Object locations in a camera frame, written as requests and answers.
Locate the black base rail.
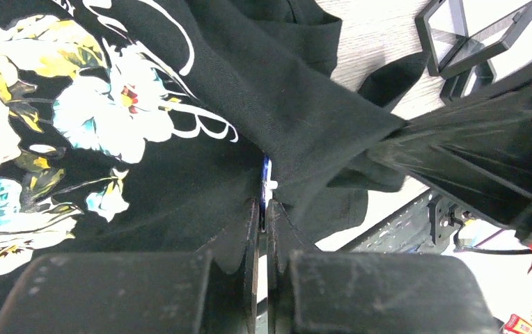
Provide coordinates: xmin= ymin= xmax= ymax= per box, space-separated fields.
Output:
xmin=339 ymin=190 xmax=464 ymax=254

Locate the closed black display box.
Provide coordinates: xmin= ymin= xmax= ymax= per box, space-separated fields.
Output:
xmin=439 ymin=60 xmax=496 ymax=105

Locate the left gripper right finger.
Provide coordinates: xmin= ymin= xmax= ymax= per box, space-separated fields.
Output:
xmin=265 ymin=200 xmax=320 ymax=333

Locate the open black display box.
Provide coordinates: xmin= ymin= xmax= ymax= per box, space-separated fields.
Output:
xmin=414 ymin=0 xmax=532 ymax=79

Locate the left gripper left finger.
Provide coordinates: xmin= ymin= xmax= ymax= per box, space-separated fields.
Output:
xmin=199 ymin=198 xmax=260 ymax=333

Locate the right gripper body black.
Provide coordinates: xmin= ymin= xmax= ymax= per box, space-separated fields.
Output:
xmin=368 ymin=63 xmax=532 ymax=244

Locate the black floral t-shirt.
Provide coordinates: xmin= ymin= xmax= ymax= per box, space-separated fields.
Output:
xmin=0 ymin=1 xmax=427 ymax=309

